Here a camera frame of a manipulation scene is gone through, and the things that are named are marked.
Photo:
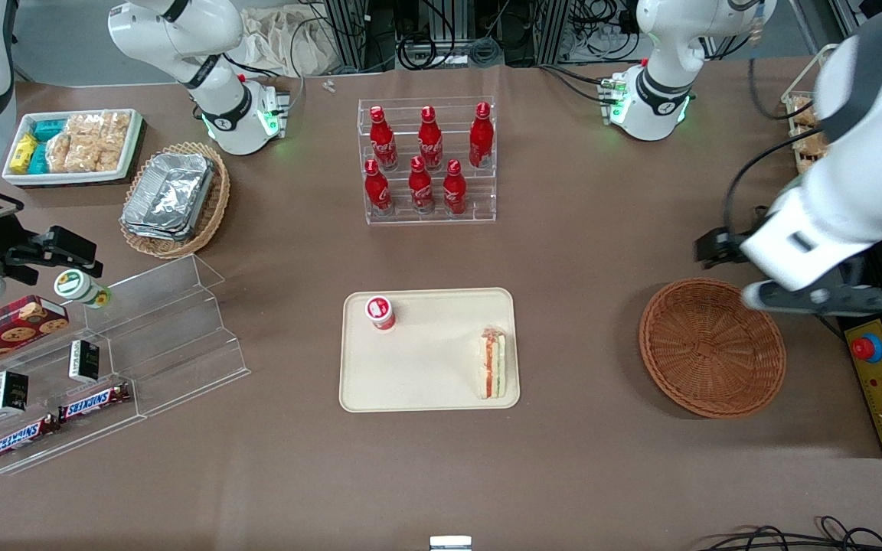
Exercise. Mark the brown wicker basket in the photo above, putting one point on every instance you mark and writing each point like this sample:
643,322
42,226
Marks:
709,352

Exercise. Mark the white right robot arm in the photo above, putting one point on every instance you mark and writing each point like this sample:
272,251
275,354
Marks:
219,99

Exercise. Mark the clear acrylic stepped shelf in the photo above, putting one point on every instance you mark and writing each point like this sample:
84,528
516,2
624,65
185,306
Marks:
181,337

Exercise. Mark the red cookie box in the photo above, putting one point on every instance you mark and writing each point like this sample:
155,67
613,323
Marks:
4,333

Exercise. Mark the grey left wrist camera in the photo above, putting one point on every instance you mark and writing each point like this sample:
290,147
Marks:
816,298

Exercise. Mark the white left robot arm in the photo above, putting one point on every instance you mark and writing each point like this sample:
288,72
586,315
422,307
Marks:
854,176

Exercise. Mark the stack of foil trays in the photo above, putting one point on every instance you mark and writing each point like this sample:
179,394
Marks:
169,195

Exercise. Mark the white rectangular snack tray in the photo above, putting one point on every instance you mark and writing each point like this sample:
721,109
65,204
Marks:
66,178

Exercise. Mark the green lidded cup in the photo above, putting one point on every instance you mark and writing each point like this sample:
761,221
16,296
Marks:
73,285

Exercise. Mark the red cola bottle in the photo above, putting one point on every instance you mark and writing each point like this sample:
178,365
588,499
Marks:
383,141
481,138
454,190
377,191
420,187
430,141

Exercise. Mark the clear acrylic bottle rack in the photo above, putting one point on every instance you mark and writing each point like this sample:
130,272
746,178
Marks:
479,207

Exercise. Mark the Snickers chocolate bar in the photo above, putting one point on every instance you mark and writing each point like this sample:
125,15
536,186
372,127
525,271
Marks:
24,438
95,402

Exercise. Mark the yellow snack packet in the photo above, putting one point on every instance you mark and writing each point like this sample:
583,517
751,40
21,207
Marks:
24,153

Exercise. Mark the red emergency stop button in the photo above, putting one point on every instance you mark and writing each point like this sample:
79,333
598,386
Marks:
867,348

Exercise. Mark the triangular sandwich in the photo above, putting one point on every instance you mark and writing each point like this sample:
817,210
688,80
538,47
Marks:
492,363

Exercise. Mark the teal snack packet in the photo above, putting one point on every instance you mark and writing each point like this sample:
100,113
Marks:
38,159
49,129

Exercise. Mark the clear rice cracker packet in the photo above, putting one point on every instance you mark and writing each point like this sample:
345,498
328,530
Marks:
96,155
116,126
60,153
83,125

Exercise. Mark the aluminium frame post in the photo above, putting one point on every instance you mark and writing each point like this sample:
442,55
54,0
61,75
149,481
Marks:
554,30
345,34

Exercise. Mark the light tan wicker basket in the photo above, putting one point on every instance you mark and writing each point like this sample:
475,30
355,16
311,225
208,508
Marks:
215,207

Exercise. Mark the red lidded yogurt cup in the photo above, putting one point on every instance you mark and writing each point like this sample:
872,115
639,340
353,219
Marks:
380,311

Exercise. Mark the beige plastic serving tray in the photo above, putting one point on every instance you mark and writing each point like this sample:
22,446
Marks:
426,367

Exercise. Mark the wrapped bread packet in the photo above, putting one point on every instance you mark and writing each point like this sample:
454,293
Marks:
810,147
807,115

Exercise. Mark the small black box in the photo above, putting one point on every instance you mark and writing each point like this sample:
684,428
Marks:
10,392
84,361

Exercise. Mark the cream cloth bag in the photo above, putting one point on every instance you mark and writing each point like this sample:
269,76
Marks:
288,42

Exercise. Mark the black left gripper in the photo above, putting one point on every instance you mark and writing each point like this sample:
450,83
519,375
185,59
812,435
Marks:
719,248

